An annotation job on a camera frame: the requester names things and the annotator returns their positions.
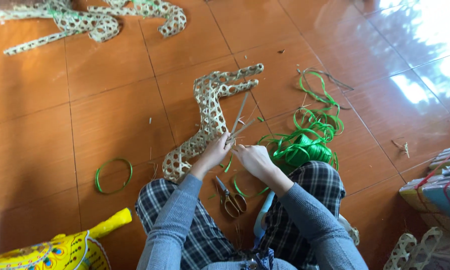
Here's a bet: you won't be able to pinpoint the person's right hand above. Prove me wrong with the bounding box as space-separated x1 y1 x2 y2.
232 144 282 184

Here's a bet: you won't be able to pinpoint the person's left hand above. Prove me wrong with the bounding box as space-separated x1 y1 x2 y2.
190 131 236 180

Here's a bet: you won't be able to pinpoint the short thin bamboo strip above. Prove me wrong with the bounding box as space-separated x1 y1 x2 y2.
228 118 256 142

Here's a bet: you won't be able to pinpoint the long thin bamboo strip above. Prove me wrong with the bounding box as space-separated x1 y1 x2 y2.
229 91 249 139

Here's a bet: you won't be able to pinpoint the woven bamboo horse frame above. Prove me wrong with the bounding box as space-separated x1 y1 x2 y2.
162 63 265 184

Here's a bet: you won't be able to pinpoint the curved green ribbon piece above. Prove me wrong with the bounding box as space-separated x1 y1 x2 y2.
233 175 271 199

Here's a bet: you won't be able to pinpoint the green plastic ribbon bundle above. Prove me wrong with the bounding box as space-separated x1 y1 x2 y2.
257 69 346 174

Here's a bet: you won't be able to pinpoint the blue slipper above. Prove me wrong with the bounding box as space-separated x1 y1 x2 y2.
253 190 276 241

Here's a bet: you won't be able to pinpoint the person's plaid trousers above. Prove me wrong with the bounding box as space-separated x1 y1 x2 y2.
135 160 347 270

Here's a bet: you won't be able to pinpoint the white slipper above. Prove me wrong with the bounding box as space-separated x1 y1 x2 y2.
338 214 361 247

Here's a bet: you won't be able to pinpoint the bamboo shaving scrap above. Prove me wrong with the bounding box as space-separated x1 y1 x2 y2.
392 139 410 159

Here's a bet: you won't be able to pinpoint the heap of woven bamboo frames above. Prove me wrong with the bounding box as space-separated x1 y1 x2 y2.
0 0 188 56

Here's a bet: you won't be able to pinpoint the woven bamboo frames with paper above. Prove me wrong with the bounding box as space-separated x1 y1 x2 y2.
383 226 450 270

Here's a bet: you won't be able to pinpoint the yellow painted paper horse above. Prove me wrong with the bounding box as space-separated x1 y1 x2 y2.
0 208 133 270

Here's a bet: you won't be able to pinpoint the stack of tied paper bundles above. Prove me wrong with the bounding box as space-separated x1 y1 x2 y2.
399 143 450 239

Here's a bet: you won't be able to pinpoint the scissors with brass handles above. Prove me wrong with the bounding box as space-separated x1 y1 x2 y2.
215 175 248 219

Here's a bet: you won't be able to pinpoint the dark thin string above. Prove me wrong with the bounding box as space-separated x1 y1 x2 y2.
296 67 355 110

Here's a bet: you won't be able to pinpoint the green ribbon ring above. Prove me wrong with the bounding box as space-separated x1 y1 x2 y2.
95 157 133 195

